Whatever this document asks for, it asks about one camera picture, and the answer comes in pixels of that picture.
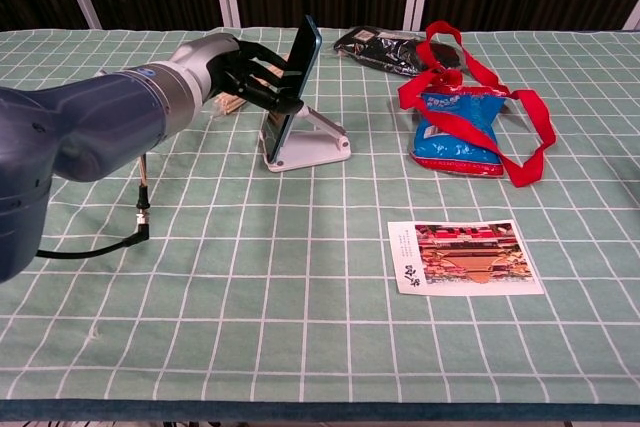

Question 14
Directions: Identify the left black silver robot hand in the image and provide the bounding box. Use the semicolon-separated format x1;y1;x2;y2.
169;32;305;116

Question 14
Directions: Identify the black smartphone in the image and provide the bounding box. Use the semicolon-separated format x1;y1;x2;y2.
267;15;324;164

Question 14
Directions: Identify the white folding phone stand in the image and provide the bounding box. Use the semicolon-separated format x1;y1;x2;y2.
258;101;352;172

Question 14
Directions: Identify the black plastic package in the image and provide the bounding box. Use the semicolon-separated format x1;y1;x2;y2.
333;25;426;79

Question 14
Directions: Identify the small black pouch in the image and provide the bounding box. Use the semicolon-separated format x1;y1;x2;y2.
427;41;464;71

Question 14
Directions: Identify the blue snack bag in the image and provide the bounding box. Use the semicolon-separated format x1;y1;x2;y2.
408;85;511;177

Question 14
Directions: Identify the green checked tablecloth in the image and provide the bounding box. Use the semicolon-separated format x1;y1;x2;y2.
0;26;640;421

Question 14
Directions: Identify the printed postcard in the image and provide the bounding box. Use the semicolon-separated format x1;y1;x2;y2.
387;219;546;298

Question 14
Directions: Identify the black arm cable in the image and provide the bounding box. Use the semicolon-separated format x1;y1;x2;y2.
35;154;152;259

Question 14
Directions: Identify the red ribbon lanyard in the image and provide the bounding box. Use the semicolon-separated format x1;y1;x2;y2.
397;20;558;189

